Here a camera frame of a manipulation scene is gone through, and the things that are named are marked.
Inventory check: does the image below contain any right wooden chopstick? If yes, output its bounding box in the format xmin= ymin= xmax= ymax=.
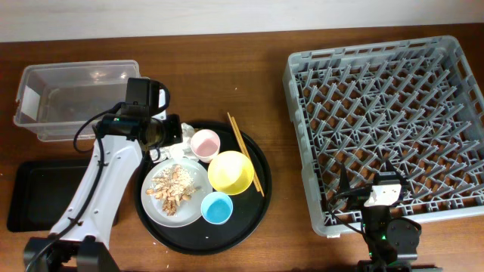
xmin=231 ymin=116 xmax=265 ymax=198

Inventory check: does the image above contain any white tissue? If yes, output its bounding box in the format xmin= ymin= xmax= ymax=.
xmin=150 ymin=122 xmax=199 ymax=163

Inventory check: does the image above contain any pile of nuts and oats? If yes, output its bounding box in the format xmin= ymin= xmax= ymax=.
xmin=145 ymin=164 xmax=197 ymax=216

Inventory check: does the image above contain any grey plate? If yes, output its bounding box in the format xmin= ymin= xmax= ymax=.
xmin=141 ymin=158 xmax=213 ymax=227

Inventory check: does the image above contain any pink cup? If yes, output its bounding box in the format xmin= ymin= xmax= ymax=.
xmin=190 ymin=129 xmax=221 ymax=163

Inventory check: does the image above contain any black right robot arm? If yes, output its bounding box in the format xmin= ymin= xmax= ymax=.
xmin=335 ymin=162 xmax=422 ymax=271

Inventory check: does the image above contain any clear plastic bin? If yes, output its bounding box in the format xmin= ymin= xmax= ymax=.
xmin=13 ymin=60 xmax=141 ymax=142

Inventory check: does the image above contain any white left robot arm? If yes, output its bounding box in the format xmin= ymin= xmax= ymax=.
xmin=23 ymin=113 xmax=182 ymax=271

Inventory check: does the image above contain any black rectangular tray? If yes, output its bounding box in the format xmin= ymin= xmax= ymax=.
xmin=7 ymin=159 xmax=89 ymax=233

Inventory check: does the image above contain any round black tray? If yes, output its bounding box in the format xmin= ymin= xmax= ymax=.
xmin=134 ymin=132 xmax=272 ymax=255

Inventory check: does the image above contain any grey dishwasher rack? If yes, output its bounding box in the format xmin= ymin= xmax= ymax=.
xmin=283 ymin=36 xmax=483 ymax=237

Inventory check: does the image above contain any blue cup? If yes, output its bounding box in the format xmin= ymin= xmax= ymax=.
xmin=200 ymin=191 xmax=234 ymax=225

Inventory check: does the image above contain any yellow bowl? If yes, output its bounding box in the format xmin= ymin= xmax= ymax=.
xmin=208 ymin=150 xmax=255 ymax=196

